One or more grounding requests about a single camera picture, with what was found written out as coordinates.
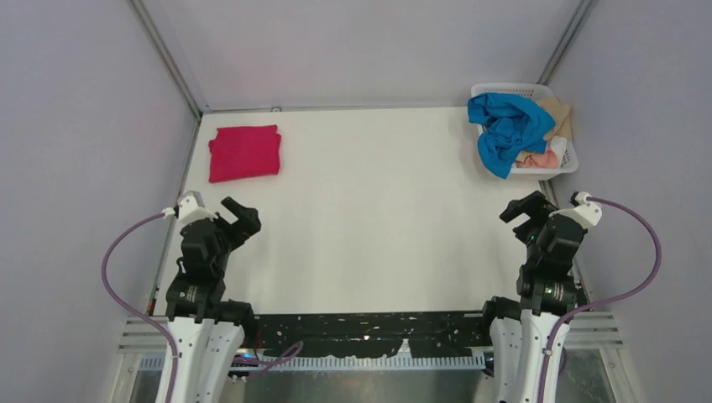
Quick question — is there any blue t-shirt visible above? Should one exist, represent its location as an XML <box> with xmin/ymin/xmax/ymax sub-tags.
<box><xmin>467</xmin><ymin>92</ymin><xmax>556</xmax><ymax>179</ymax></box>

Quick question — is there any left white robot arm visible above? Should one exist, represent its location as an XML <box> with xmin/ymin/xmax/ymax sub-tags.
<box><xmin>155</xmin><ymin>191</ymin><xmax>262</xmax><ymax>402</ymax></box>

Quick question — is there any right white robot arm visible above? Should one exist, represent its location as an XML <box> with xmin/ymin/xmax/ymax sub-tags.
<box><xmin>479</xmin><ymin>191</ymin><xmax>587</xmax><ymax>402</ymax></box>

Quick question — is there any white plastic laundry basket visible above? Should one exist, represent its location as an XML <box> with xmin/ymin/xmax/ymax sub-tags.
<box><xmin>471</xmin><ymin>82</ymin><xmax>579</xmax><ymax>181</ymax></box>

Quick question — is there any pink t-shirt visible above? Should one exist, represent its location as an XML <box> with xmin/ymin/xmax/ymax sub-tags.
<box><xmin>516</xmin><ymin>149</ymin><xmax>561</xmax><ymax>169</ymax></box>

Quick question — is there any folded red t-shirt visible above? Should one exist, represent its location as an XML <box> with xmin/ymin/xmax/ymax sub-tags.
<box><xmin>208</xmin><ymin>125</ymin><xmax>282</xmax><ymax>183</ymax></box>

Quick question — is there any beige t-shirt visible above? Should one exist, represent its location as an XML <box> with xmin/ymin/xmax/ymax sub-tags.
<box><xmin>536</xmin><ymin>97</ymin><xmax>573</xmax><ymax>141</ymax></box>

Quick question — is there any black taped mounting plate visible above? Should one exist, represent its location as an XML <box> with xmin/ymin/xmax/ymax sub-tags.
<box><xmin>242</xmin><ymin>311</ymin><xmax>492</xmax><ymax>359</ymax></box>

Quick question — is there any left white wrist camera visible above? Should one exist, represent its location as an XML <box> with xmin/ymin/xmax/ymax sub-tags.
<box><xmin>161</xmin><ymin>191</ymin><xmax>217</xmax><ymax>226</ymax></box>

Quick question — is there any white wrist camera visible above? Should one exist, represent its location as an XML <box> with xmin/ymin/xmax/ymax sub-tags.
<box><xmin>161</xmin><ymin>191</ymin><xmax>217</xmax><ymax>226</ymax></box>
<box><xmin>549</xmin><ymin>191</ymin><xmax>602</xmax><ymax>230</ymax></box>

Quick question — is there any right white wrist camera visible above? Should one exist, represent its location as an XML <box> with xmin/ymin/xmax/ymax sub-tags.
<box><xmin>549</xmin><ymin>191</ymin><xmax>602</xmax><ymax>230</ymax></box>

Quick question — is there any aluminium frame rail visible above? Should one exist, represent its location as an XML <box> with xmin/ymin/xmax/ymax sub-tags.
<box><xmin>117</xmin><ymin>311</ymin><xmax>626</xmax><ymax>374</ymax></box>

